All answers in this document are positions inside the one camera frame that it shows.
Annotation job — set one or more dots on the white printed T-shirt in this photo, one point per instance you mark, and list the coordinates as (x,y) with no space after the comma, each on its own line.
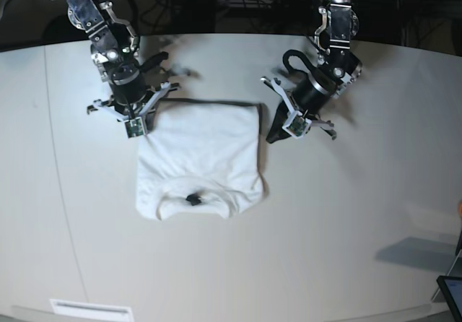
(201,157)

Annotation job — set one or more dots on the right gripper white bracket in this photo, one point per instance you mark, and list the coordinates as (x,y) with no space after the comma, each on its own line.
(134,116)

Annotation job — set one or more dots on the tablet with dark frame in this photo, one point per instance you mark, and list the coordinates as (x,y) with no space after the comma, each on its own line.
(450,287)

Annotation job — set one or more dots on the black power strip red light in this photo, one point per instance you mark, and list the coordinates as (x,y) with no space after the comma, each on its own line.
(271,4)

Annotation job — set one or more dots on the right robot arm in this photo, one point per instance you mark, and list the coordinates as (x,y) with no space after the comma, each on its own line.
(114,47)

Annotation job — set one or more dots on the white paper label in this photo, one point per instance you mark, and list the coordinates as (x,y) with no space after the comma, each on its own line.
(92,311)

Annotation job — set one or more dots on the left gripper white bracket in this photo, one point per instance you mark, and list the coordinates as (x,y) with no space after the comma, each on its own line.
(289,120)

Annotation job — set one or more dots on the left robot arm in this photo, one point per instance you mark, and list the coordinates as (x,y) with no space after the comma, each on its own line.
(324,77)

